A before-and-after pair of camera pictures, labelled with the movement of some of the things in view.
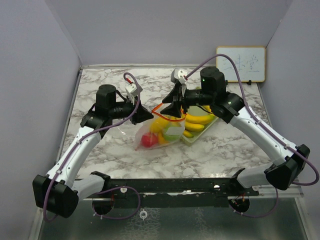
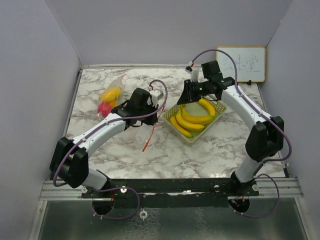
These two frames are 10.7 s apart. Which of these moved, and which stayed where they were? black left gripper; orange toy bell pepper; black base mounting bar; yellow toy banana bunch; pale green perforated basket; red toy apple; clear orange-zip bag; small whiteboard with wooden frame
Moved: orange toy bell pepper; black left gripper; clear orange-zip bag; red toy apple
Stayed: pale green perforated basket; black base mounting bar; small whiteboard with wooden frame; yellow toy banana bunch
